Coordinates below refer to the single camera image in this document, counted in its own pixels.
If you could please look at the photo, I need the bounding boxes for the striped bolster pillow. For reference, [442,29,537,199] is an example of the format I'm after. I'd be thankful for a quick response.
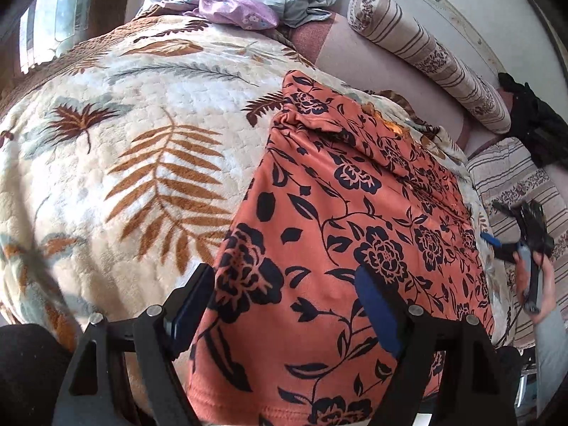
[347,0,513,135]

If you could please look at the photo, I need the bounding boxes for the person's right hand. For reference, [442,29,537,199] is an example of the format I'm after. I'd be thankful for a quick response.
[514,251,556,326]

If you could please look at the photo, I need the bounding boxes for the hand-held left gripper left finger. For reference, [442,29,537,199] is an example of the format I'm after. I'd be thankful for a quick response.
[53,263,217,426]

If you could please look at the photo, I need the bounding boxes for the striped floral bed cover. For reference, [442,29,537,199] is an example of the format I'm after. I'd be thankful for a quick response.
[464,135,568,349]

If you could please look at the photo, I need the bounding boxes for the window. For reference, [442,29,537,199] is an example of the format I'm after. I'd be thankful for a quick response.
[18,0,102,74]

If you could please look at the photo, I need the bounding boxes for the pink pillow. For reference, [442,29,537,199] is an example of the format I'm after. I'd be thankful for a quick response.
[284,11,472,152]

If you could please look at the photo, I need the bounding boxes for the person's black trouser leg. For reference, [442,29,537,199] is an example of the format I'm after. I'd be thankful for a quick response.
[0,323,136,426]

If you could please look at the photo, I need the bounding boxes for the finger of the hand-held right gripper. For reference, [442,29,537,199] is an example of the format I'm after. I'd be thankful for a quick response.
[492,201,524,223]
[480,232,519,262]

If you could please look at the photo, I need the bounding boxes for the leaf print fleece blanket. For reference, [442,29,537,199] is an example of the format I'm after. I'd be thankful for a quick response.
[0,13,494,409]

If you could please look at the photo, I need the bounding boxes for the black clothing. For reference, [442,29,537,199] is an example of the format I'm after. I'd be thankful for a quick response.
[497,72,568,169]

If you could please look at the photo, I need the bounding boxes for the purple cloth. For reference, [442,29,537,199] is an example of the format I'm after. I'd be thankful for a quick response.
[164,0,280,31]

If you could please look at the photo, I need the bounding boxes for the orange floral garment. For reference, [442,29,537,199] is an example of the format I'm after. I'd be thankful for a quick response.
[184,70,495,426]

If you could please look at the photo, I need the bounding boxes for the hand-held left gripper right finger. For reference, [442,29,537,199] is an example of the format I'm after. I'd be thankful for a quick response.
[354,265,518,426]

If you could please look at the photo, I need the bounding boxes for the person's right forearm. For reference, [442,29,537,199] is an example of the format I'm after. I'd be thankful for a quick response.
[532,304,568,418]

